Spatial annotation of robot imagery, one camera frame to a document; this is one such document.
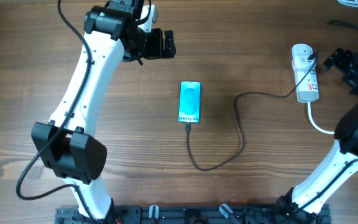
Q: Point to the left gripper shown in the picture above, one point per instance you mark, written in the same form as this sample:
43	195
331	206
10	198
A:
156	51

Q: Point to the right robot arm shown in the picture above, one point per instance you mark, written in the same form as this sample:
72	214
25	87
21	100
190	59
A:
302	203

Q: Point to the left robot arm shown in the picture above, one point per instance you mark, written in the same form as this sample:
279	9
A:
119	31

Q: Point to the white charger plug adapter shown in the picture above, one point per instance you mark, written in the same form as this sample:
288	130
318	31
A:
302	63

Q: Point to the turquoise-screen smartphone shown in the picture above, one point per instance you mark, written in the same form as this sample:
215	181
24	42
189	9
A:
189	103

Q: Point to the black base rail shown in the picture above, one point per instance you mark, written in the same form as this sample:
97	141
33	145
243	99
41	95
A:
258	214

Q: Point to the white power strip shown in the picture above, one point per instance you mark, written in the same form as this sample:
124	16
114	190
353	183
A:
307	89

